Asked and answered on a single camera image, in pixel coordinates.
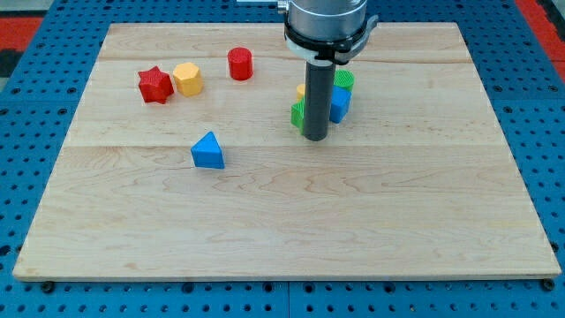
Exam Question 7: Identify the blue triangle block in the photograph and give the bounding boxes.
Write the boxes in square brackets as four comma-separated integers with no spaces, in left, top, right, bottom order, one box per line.
[191,132,225,169]

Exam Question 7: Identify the green star block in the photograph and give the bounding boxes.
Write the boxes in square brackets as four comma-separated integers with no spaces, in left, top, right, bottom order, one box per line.
[290,99,305,134]

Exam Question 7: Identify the yellow block behind rod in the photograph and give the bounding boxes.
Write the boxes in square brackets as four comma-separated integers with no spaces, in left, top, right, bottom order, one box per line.
[296,83,305,102]

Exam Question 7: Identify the blue cube block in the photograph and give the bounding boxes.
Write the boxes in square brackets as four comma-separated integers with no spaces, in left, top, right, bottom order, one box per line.
[329,86,351,124]

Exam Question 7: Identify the dark grey cylindrical pointer rod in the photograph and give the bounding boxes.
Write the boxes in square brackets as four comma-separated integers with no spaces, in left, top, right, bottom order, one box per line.
[303,63,335,141]

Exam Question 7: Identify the light wooden board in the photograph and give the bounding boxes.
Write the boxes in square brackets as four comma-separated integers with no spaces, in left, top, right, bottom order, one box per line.
[13,23,561,282]

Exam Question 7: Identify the green cylinder block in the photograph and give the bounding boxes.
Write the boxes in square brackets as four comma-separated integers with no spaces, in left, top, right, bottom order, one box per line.
[334,69,355,92]

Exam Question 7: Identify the red cylinder block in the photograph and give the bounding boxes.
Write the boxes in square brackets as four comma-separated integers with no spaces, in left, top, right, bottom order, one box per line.
[227,47,253,80]

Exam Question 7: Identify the yellow hexagon block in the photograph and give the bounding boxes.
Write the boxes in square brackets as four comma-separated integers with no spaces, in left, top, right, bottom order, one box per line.
[173,63,203,97]

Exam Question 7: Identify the red star block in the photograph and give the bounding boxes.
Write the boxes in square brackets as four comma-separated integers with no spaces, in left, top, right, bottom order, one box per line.
[138,66,174,104]

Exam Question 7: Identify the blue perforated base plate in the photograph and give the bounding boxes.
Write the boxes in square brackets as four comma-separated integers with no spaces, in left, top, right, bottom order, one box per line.
[1,0,564,317]

